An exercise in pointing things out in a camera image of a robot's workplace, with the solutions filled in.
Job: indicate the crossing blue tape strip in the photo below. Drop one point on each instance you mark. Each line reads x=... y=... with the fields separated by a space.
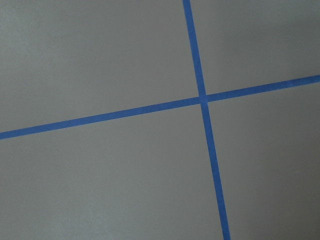
x=203 y=101

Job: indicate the long blue tape strip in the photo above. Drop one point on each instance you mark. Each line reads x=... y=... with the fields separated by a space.
x=159 y=107

